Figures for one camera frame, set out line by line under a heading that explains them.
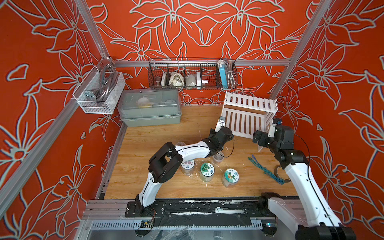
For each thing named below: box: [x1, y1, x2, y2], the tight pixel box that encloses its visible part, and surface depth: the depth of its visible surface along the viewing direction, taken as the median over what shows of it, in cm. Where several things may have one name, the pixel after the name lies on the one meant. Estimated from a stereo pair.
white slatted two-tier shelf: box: [221, 91, 278, 152], surface depth 90 cm
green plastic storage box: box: [117, 88, 182, 127], surface depth 100 cm
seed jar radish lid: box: [222, 168, 240, 188], surface depth 77 cm
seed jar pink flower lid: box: [181, 159, 195, 176], surface depth 81 cm
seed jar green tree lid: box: [200, 162, 215, 183], surface depth 80 cm
